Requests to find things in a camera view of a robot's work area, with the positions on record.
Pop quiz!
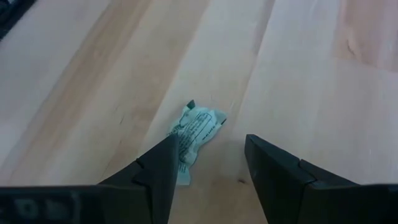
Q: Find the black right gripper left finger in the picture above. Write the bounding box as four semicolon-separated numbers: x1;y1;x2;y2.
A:
0;133;180;224

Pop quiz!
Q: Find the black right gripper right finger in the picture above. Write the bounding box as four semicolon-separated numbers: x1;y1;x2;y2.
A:
244;133;398;224

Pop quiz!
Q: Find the white green packet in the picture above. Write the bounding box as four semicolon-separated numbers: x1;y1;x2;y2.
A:
167;99;228;187

